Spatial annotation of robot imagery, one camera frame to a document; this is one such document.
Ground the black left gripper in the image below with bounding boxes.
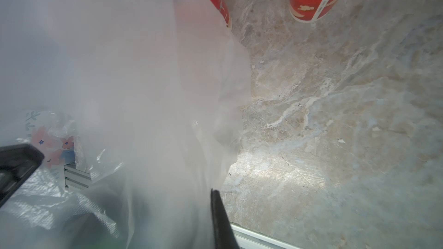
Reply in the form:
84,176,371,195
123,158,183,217
1,144,45,206

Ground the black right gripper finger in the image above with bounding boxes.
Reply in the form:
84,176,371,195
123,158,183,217
211,190,240,249

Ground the clear plastic carrier bag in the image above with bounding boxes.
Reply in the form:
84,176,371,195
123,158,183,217
1,0,251,249

